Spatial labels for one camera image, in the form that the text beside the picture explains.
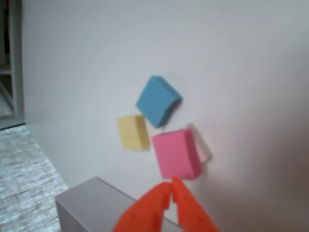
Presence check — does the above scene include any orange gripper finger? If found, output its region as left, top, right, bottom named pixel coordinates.
left=171, top=177, right=220, bottom=232

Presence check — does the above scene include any orange gripper finger with sticker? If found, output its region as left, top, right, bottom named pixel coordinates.
left=112, top=182, right=173, bottom=232

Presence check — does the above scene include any pink foam cuboid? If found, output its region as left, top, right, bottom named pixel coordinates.
left=151, top=128, right=203, bottom=181

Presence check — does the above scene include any white cardboard bin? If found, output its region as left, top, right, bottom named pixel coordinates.
left=55, top=176, right=184, bottom=232

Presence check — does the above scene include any white foam cuboid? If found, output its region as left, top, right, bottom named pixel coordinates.
left=184, top=123, right=213, bottom=165

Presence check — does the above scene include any yellow foam cuboid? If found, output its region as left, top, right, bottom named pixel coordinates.
left=116, top=114, right=151, bottom=152

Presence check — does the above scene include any blue foam cuboid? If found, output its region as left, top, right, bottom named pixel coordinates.
left=135, top=75, right=183, bottom=129

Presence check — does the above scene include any grey furniture frame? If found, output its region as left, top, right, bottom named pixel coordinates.
left=0, top=0, right=26, bottom=130

